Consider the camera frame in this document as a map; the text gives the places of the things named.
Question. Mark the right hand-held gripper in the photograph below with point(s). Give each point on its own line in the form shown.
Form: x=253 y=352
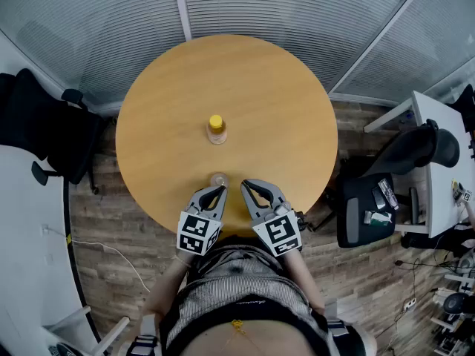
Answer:
x=280 y=234

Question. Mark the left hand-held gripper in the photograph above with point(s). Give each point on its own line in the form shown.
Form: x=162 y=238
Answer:
x=194 y=232

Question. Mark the small clear container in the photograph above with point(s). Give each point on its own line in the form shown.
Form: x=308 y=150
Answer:
x=218 y=178

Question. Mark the person's right forearm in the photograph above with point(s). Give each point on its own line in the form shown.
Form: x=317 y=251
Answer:
x=302 y=276

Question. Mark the person's left forearm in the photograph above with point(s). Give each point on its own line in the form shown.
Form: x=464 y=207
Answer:
x=174 y=284

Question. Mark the yellow-capped bottle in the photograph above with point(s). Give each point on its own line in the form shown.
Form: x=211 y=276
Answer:
x=216 y=130

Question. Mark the person's torso in grey top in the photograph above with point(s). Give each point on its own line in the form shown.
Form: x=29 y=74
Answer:
x=237 y=291

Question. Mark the green and white box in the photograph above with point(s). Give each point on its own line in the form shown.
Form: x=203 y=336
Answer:
x=378 y=218

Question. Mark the black and silver devices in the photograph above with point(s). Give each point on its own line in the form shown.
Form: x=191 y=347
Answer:
x=384 y=195

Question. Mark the yellow pendant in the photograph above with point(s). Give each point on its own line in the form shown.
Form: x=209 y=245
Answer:
x=238 y=326

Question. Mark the black office chair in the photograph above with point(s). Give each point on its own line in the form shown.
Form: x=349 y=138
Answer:
x=41 y=124
x=408 y=150

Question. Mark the white power strip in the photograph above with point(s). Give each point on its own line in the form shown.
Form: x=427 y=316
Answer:
x=409 y=305

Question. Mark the white curved desk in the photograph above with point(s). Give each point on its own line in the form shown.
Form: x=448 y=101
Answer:
x=29 y=236

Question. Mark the black round device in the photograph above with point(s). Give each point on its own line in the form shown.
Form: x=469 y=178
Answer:
x=455 y=303

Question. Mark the white chair frame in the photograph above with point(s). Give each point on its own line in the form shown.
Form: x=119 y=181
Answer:
x=92 y=332

